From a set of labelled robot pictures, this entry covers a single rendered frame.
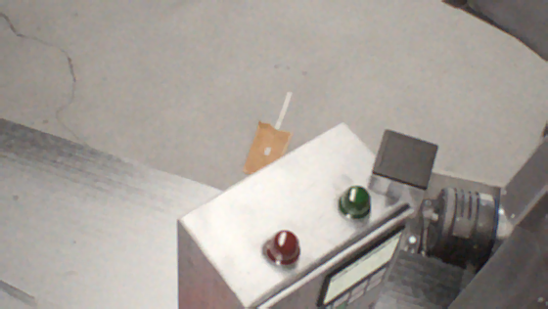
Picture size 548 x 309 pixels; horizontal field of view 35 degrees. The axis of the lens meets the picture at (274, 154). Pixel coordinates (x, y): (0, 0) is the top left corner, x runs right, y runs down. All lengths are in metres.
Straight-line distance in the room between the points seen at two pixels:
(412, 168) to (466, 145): 1.96
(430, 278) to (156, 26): 1.61
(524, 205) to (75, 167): 1.00
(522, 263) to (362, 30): 2.26
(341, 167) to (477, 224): 1.31
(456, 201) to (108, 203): 0.89
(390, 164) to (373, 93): 2.00
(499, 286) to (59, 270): 0.87
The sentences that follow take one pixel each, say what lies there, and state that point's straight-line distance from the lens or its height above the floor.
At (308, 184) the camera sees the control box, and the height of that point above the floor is 1.47.
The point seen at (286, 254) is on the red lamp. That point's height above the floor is 1.49.
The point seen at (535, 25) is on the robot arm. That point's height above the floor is 1.54.
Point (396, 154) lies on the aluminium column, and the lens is 0.68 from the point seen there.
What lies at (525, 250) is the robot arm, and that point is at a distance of 0.61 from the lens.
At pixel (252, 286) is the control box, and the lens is 0.63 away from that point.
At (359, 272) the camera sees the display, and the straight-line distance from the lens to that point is 0.71.
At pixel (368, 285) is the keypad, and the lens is 0.77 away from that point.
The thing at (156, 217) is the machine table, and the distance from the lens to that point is 1.40.
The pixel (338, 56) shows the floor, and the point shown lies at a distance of 2.75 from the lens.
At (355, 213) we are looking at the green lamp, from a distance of 0.66.
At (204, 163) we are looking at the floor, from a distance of 2.46.
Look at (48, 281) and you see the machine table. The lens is 1.37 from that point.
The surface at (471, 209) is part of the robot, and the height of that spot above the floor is 0.42.
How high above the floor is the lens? 2.05
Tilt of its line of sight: 55 degrees down
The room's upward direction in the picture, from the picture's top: 9 degrees clockwise
